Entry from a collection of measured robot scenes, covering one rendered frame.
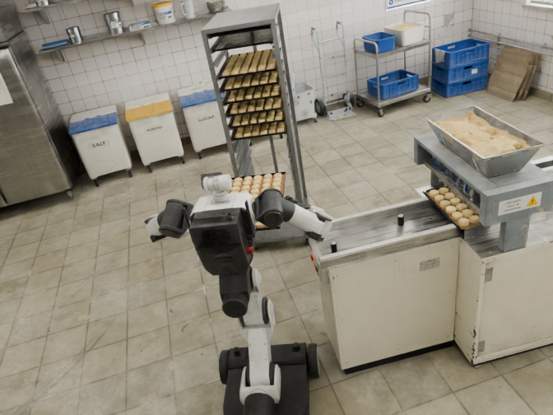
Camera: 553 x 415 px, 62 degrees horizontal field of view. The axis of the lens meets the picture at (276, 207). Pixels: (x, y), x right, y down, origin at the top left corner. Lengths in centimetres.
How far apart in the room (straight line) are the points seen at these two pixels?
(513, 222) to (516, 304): 55
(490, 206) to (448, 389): 114
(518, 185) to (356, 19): 470
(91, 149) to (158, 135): 77
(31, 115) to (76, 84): 99
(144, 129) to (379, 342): 386
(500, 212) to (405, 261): 51
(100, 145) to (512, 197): 454
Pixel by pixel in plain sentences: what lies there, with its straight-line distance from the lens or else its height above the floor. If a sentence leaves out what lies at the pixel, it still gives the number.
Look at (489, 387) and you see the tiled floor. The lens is 292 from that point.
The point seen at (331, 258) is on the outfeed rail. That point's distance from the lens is 226.
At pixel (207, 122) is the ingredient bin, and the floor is 45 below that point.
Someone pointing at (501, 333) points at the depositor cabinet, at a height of 27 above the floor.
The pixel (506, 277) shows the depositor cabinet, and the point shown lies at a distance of 253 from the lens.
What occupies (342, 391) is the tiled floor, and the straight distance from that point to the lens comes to 284.
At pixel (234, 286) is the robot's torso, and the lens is 207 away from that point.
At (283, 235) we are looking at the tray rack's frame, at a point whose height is 15.
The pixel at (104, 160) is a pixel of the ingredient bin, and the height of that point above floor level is 30.
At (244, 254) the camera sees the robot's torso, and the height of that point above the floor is 117.
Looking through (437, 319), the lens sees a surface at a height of 30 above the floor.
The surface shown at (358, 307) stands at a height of 54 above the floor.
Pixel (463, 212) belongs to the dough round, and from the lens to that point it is 251.
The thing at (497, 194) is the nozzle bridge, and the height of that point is 118.
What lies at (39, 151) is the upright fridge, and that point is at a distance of 553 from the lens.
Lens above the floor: 229
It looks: 31 degrees down
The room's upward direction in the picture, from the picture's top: 11 degrees counter-clockwise
